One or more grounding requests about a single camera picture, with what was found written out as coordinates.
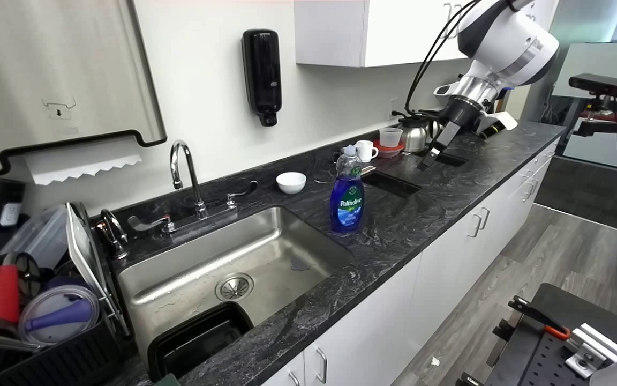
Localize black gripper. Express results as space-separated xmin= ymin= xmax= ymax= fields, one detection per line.
xmin=430 ymin=76 xmax=501 ymax=155

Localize blue dish soap bottle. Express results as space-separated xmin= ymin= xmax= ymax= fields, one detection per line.
xmin=331 ymin=146 xmax=364 ymax=232

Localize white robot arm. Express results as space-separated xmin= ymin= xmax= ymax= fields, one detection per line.
xmin=430 ymin=0 xmax=559 ymax=157

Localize stainless steel sink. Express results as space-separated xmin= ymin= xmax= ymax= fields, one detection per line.
xmin=117 ymin=205 xmax=348 ymax=356

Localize chrome sink faucet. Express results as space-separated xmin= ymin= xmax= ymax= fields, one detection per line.
xmin=169 ymin=139 xmax=197 ymax=188

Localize black tray in sink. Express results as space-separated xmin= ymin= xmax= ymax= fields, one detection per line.
xmin=147 ymin=302 xmax=253 ymax=381

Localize steel coffee carafe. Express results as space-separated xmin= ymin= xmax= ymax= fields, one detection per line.
xmin=395 ymin=111 xmax=430 ymax=152

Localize clear measuring cup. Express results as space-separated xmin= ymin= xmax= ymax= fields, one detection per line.
xmin=379 ymin=126 xmax=402 ymax=149

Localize white mug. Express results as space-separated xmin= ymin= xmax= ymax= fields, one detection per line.
xmin=355 ymin=139 xmax=379 ymax=164

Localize white upper cabinet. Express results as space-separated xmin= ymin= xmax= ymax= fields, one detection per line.
xmin=293 ymin=0 xmax=469 ymax=69

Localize small white bowl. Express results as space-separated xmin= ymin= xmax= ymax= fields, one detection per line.
xmin=276 ymin=172 xmax=306 ymax=196

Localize white lower cabinets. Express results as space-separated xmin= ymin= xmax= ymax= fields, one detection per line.
xmin=262 ymin=146 xmax=556 ymax=386

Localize black tool cart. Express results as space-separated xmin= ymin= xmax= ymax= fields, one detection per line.
xmin=455 ymin=283 xmax=617 ymax=386

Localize steel paper towel dispenser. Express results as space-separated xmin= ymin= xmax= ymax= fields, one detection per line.
xmin=0 ymin=0 xmax=168 ymax=174

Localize blue lidded plastic container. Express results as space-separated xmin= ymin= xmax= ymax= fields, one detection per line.
xmin=19 ymin=286 xmax=99 ymax=345

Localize black dish rack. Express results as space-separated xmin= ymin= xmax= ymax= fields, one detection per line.
xmin=0 ymin=201 xmax=135 ymax=386

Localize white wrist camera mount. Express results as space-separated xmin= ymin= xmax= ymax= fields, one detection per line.
xmin=478 ymin=111 xmax=519 ymax=139

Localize black wall soap dispenser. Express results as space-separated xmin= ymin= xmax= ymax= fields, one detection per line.
xmin=242 ymin=31 xmax=283 ymax=126

